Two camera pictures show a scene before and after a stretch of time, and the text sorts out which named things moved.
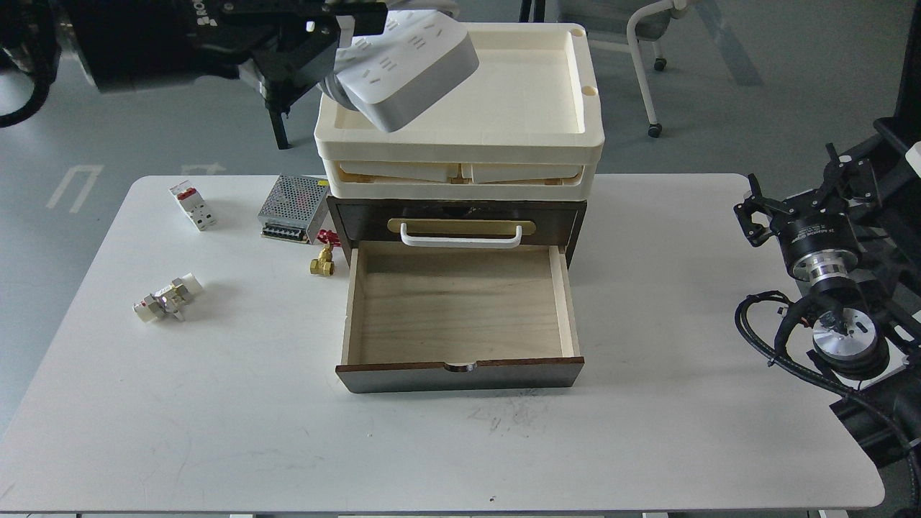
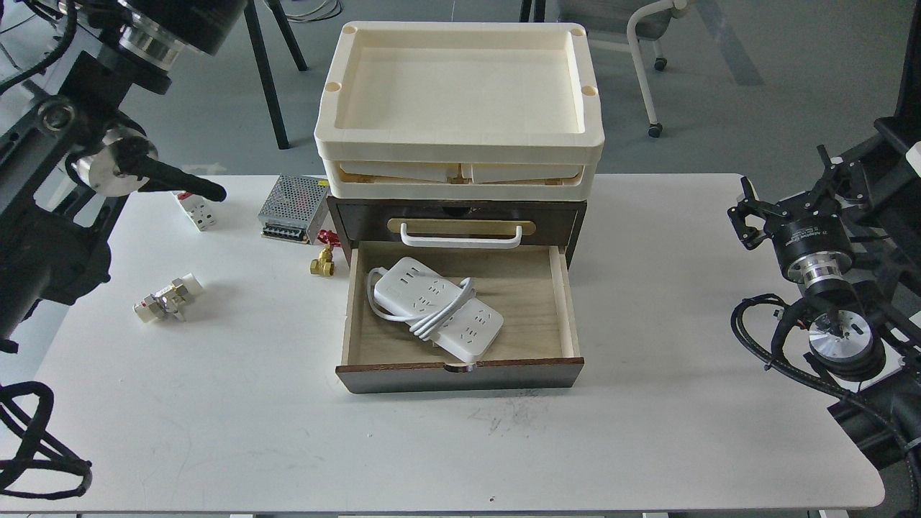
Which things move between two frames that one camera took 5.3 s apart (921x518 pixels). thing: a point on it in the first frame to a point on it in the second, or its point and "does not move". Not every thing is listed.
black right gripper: [816, 234] does not move
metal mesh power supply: [293, 208] does not move
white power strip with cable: [419, 57] to [443, 310]
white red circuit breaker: [193, 202] does not move
